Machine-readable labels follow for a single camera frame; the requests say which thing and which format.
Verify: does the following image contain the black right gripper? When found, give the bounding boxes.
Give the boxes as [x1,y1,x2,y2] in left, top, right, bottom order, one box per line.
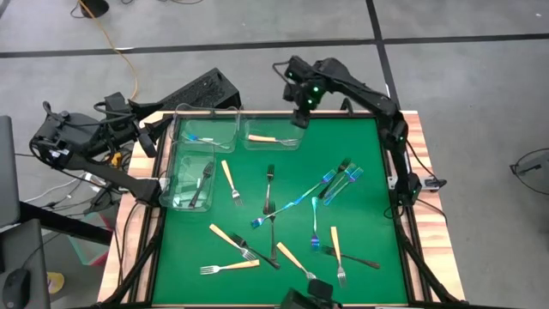
[282,55,327,130]

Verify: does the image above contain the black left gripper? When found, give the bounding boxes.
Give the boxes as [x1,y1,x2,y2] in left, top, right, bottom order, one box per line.
[121,102,173,159]

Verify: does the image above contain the iridescent spoons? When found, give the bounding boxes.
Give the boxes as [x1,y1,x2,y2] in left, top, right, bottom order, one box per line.
[183,131,232,150]

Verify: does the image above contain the wooden-handled silver fork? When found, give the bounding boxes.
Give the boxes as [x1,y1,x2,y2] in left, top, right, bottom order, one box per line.
[199,258,262,276]
[329,226,348,288]
[208,222,258,262]
[247,134,300,146]
[220,159,244,208]
[275,241,318,282]

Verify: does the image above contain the clear plastic bin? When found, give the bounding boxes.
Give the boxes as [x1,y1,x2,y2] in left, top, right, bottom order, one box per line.
[159,142,217,213]
[240,116,306,152]
[172,102,241,155]

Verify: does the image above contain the black computer tower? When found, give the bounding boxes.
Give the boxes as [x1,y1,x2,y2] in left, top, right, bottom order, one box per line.
[159,67,243,113]

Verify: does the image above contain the black desk leg bar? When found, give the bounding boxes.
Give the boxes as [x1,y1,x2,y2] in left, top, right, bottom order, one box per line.
[19,200,113,246]

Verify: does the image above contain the pink and teal crate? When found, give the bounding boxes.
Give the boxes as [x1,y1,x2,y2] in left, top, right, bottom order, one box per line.
[67,212,112,268]

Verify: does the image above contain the black round bin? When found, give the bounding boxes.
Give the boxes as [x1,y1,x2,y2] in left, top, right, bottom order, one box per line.
[78,0,112,20]

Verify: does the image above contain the grey monitor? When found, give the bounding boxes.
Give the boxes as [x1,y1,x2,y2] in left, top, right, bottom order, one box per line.
[0,114,21,229]

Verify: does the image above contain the green felt table mat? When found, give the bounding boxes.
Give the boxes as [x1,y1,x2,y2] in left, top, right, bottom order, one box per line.
[152,116,409,306]

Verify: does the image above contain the grey desk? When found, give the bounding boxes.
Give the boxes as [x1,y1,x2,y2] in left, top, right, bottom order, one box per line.
[0,217,53,309]

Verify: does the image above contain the yellow purple small object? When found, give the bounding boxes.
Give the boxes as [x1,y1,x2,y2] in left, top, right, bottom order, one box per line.
[45,271,66,296]

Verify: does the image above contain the black computer mouse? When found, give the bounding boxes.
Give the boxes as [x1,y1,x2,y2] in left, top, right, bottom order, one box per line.
[1,267,32,309]

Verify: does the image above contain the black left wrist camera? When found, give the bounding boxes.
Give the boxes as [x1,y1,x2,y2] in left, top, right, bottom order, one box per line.
[104,92,129,116]

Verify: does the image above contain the yellow hanging cable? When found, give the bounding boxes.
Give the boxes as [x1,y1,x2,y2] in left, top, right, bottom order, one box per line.
[75,0,139,102]

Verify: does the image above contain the grey metal mounting bracket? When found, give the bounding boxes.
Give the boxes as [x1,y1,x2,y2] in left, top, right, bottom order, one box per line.
[387,173,449,191]

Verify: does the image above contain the white cable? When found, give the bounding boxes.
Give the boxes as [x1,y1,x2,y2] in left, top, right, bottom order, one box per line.
[23,171,108,205]

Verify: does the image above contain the black table-level camera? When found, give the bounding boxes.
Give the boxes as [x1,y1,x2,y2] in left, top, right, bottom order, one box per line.
[280,278,341,309]

